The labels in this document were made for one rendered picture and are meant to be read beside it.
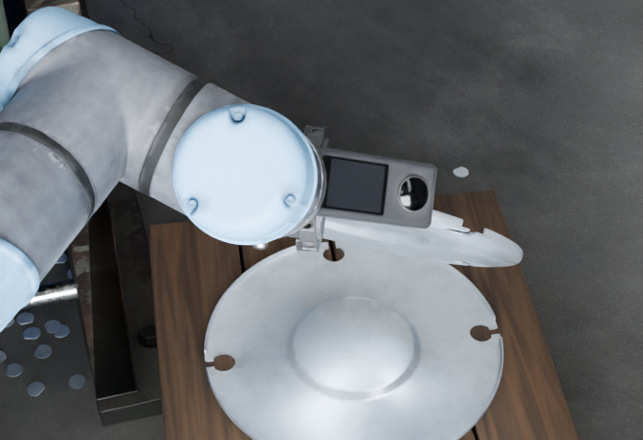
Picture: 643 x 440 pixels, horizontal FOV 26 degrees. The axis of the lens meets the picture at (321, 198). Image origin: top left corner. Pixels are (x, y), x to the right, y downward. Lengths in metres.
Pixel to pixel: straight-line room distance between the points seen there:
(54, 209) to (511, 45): 1.63
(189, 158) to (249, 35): 1.55
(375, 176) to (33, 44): 0.27
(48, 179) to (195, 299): 0.69
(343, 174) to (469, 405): 0.44
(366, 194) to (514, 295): 0.49
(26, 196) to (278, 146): 0.14
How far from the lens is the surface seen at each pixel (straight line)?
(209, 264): 1.44
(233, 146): 0.75
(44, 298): 1.67
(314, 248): 0.99
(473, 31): 2.33
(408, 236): 1.26
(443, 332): 1.38
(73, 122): 0.76
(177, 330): 1.39
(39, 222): 0.73
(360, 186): 0.95
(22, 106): 0.77
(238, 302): 1.40
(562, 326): 1.87
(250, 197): 0.75
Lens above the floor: 1.40
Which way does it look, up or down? 44 degrees down
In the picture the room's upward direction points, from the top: straight up
